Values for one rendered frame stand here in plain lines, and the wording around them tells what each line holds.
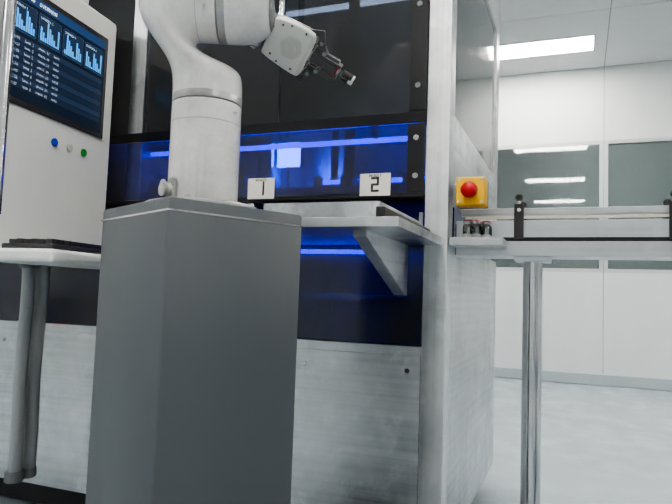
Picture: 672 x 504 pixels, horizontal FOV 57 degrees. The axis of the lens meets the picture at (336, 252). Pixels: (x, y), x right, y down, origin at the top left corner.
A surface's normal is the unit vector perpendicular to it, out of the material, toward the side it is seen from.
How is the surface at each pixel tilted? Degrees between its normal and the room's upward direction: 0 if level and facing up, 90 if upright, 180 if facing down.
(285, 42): 120
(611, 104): 90
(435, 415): 90
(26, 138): 90
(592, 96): 90
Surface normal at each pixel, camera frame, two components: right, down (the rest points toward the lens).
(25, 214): 0.96, 0.01
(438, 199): -0.36, -0.08
